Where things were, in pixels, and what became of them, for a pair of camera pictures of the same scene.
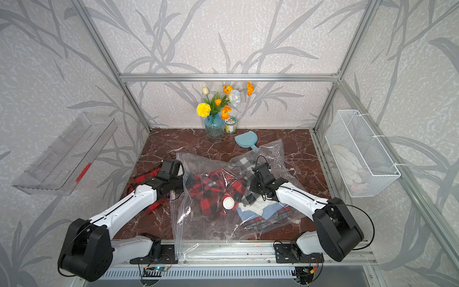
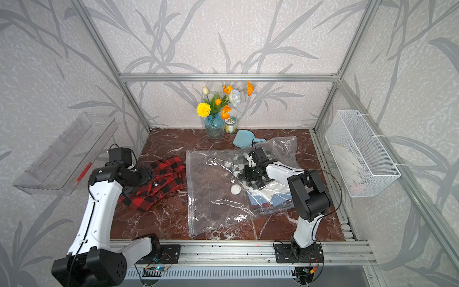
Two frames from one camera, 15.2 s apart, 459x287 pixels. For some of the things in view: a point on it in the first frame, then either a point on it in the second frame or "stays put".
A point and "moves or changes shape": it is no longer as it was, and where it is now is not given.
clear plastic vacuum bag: x=213 y=200 moves or changes shape
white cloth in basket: x=354 y=177 stays put
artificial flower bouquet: x=217 y=103 stays put
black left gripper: x=178 y=191 to x=146 y=174
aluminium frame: x=272 y=255 stays put
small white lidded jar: x=230 y=125 stays put
